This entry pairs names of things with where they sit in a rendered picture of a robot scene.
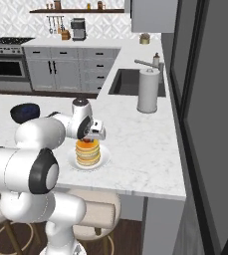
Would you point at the soap dispenser bottle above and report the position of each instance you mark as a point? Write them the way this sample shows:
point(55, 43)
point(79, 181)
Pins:
point(156, 59)

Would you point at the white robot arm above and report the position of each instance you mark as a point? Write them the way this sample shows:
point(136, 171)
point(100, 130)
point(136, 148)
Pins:
point(36, 132)

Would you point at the white paper towel roll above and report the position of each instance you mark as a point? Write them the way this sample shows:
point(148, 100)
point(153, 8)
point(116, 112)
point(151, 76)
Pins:
point(148, 91)

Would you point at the dark sink basin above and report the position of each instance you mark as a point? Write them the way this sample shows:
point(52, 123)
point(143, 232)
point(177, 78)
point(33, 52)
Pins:
point(127, 83)

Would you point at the small brown shaker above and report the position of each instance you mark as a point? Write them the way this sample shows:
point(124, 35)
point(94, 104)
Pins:
point(47, 6)

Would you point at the dark blue bowl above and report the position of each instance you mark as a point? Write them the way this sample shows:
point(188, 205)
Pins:
point(25, 111)

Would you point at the grey coffee machine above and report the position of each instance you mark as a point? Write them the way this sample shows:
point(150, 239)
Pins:
point(78, 29)

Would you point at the small orange bottle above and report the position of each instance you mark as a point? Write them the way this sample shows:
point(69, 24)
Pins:
point(88, 6)

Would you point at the dark wooden wall shelf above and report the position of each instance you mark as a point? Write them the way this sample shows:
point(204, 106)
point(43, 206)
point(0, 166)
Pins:
point(75, 11)

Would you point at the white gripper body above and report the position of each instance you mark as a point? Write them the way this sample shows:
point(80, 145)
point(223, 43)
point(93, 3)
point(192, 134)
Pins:
point(98, 130)

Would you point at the grey wall cupboard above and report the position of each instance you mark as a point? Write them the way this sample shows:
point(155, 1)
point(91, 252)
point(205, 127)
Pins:
point(152, 15)

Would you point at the brown jar with lid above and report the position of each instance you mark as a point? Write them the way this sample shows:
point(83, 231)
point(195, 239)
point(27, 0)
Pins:
point(57, 4)

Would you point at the grey base cupboard run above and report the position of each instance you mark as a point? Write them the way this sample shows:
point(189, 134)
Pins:
point(72, 69)

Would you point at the grey fridge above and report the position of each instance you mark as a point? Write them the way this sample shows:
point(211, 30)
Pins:
point(215, 99)

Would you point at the silver tap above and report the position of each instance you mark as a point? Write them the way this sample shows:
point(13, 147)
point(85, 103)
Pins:
point(147, 63)

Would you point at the wooden knife block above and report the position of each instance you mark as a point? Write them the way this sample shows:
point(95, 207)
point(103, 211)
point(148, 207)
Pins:
point(65, 35)

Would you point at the white plate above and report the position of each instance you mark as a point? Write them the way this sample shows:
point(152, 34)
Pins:
point(105, 156)

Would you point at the steel oven with hob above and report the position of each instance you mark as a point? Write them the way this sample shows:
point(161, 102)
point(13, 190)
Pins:
point(7, 64)

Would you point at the rail with hanging tools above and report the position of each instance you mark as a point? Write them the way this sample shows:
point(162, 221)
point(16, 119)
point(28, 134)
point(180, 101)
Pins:
point(55, 24)

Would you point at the stack of pancakes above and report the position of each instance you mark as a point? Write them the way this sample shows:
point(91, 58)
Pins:
point(87, 154)

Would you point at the brown jug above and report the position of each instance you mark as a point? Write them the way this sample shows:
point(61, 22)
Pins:
point(100, 5)

